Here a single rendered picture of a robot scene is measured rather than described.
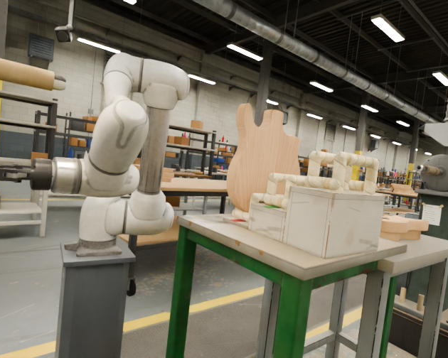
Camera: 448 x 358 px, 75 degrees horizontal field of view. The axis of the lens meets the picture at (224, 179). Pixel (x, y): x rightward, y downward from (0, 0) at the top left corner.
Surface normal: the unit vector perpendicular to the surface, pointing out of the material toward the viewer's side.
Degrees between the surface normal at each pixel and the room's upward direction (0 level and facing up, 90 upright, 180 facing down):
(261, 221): 90
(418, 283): 90
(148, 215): 100
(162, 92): 109
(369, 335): 90
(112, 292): 90
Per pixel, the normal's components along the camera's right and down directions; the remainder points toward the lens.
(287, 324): -0.77, -0.05
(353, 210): 0.58, 0.11
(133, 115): 0.54, -0.51
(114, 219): 0.36, 0.04
